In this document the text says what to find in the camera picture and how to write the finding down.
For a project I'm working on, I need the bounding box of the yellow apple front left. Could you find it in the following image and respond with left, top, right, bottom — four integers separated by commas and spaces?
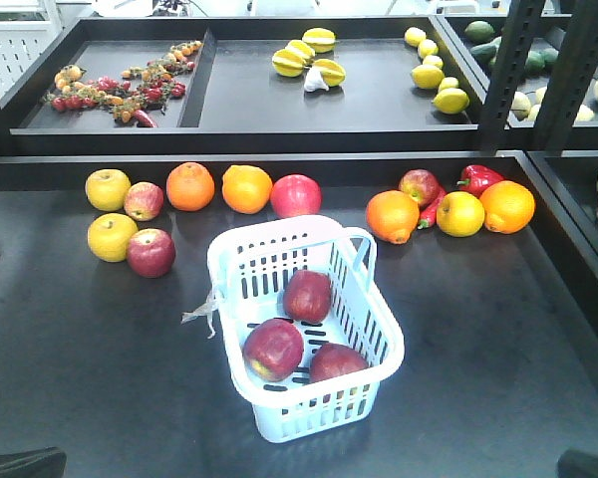
87, 213, 139, 263

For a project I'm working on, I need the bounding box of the black upright shelf post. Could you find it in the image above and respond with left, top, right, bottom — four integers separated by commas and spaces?
480, 0, 598, 153

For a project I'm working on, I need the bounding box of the pink red small apple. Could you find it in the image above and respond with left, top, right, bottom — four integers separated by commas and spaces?
123, 181, 164, 221

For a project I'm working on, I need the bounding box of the light blue plastic basket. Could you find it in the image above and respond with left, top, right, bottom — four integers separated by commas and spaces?
182, 215, 405, 443

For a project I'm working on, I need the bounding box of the yellow apple back left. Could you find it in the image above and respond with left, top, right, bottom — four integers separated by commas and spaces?
85, 169, 131, 212

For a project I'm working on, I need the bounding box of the black wooden produce display stand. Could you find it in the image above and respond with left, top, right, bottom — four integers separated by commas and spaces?
0, 17, 598, 477

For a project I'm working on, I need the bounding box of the orange fruit right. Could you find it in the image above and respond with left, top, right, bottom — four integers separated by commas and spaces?
479, 180, 535, 234

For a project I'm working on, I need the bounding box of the orange fruit back left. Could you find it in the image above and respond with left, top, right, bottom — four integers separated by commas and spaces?
166, 161, 215, 212

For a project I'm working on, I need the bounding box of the yellow apple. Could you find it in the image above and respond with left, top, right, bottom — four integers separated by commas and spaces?
85, 169, 131, 212
437, 191, 485, 238
87, 213, 139, 263

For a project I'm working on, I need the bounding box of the white garlic bulb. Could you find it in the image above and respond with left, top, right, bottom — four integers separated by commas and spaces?
303, 67, 330, 93

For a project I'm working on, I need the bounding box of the bright red apple centre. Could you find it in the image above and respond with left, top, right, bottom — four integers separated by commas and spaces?
270, 174, 322, 218

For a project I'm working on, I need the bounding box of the white perforated cabinet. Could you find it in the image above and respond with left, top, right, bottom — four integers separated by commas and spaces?
0, 1, 63, 99

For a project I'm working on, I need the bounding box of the orange fruit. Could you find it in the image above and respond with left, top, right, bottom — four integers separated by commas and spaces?
166, 161, 215, 212
366, 190, 420, 244
479, 180, 535, 234
221, 164, 273, 214

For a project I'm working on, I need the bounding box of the red chili pepper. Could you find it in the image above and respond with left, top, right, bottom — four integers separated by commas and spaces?
418, 186, 447, 229

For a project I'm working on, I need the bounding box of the dark red apple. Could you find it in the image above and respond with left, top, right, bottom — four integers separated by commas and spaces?
398, 168, 440, 209
127, 228, 176, 279

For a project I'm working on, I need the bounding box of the orange fruit back centre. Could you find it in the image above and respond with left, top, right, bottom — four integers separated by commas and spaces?
221, 164, 273, 214

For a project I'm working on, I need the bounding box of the cherry tomato vine pile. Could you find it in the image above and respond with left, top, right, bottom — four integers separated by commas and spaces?
41, 40, 204, 128

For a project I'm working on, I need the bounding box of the dark red apple left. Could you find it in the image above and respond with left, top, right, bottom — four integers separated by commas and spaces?
127, 228, 176, 279

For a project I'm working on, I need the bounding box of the red bell pepper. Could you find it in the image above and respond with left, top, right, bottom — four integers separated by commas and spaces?
456, 164, 504, 197

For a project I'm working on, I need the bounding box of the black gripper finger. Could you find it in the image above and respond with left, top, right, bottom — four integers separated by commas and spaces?
557, 449, 598, 478
0, 447, 67, 478

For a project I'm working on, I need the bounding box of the dark red apple back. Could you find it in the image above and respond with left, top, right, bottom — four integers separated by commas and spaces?
398, 168, 440, 209

